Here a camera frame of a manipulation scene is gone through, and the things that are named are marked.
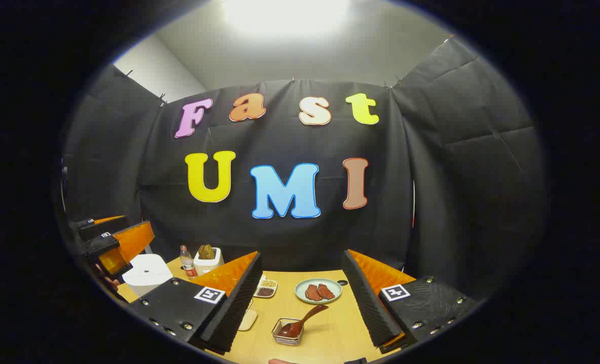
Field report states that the white toaster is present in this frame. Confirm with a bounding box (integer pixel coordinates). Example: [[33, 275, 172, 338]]
[[194, 245, 225, 276]]

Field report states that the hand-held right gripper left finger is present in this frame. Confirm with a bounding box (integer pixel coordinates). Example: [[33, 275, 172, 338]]
[[128, 251, 263, 354]]

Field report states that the clear plastic water bottle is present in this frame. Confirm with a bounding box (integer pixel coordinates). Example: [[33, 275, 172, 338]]
[[180, 246, 198, 280]]

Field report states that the ceiling light panel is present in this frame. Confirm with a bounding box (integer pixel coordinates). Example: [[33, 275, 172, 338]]
[[223, 0, 352, 37]]

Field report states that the clear square chopstick holder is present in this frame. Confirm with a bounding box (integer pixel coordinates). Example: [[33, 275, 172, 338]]
[[272, 317, 305, 346]]

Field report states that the white rice cooker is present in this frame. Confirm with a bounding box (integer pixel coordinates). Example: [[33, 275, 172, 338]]
[[122, 254, 174, 297]]

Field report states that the white divided grain dish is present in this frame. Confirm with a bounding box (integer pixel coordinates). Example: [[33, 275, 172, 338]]
[[253, 276, 279, 299]]

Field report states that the dark wooden spoon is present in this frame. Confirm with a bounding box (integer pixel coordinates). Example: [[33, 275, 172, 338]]
[[278, 304, 329, 338]]

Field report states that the pale green plate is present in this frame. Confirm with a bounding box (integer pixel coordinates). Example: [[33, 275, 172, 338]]
[[294, 278, 342, 304]]

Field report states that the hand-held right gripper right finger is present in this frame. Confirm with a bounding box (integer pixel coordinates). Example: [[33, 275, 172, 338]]
[[341, 249, 480, 354]]

